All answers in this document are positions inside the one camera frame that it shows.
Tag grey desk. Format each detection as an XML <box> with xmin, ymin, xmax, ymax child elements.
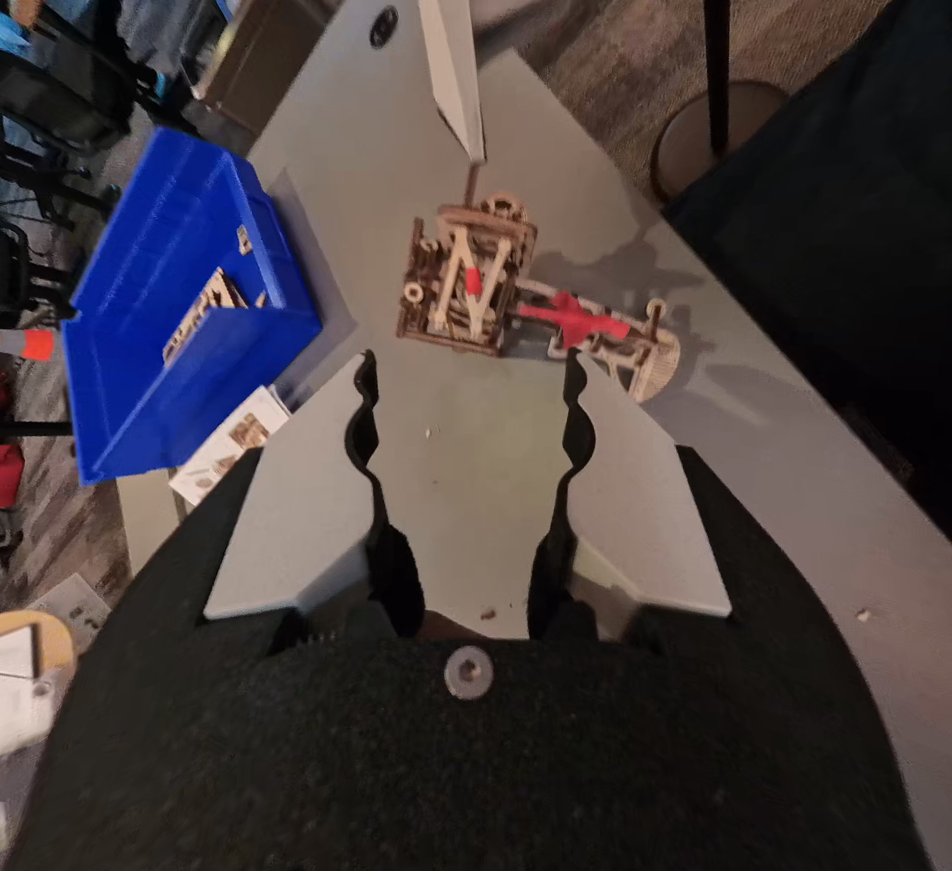
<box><xmin>115</xmin><ymin>0</ymin><xmax>952</xmax><ymax>871</ymax></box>

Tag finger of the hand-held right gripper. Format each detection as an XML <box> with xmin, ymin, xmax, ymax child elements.
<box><xmin>405</xmin><ymin>0</ymin><xmax>488</xmax><ymax>166</ymax></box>

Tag newspaper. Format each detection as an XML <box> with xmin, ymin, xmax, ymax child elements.
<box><xmin>30</xmin><ymin>574</ymin><xmax>113</xmax><ymax>634</ymax></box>

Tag black floor stand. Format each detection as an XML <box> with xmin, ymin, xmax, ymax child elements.
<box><xmin>649</xmin><ymin>0</ymin><xmax>791</xmax><ymax>206</ymax></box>

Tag wooden model airplane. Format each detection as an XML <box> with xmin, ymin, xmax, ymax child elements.
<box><xmin>394</xmin><ymin>193</ymin><xmax>681</xmax><ymax>404</ymax></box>

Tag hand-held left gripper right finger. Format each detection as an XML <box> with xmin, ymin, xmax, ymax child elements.
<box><xmin>527</xmin><ymin>350</ymin><xmax>733</xmax><ymax>639</ymax></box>

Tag white instruction booklet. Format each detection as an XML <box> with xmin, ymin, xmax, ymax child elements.
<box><xmin>170</xmin><ymin>384</ymin><xmax>293</xmax><ymax>508</ymax></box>

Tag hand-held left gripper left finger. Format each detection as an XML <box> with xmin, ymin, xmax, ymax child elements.
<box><xmin>202</xmin><ymin>349</ymin><xmax>426</xmax><ymax>639</ymax></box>

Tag person's dark trousers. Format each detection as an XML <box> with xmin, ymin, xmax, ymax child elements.
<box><xmin>662</xmin><ymin>0</ymin><xmax>952</xmax><ymax>545</ymax></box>

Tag steel trash can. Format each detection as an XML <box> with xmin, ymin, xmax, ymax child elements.
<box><xmin>189</xmin><ymin>0</ymin><xmax>328</xmax><ymax>136</ymax></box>

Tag blue plastic bin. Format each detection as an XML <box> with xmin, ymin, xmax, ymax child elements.
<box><xmin>63</xmin><ymin>127</ymin><xmax>324</xmax><ymax>487</ymax></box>

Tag wooden parts sheets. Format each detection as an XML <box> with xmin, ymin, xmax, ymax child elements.
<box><xmin>162</xmin><ymin>267</ymin><xmax>269</xmax><ymax>366</ymax></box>

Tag yellow rimmed board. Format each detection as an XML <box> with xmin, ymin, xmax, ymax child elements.
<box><xmin>0</xmin><ymin>611</ymin><xmax>79</xmax><ymax>753</ymax></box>

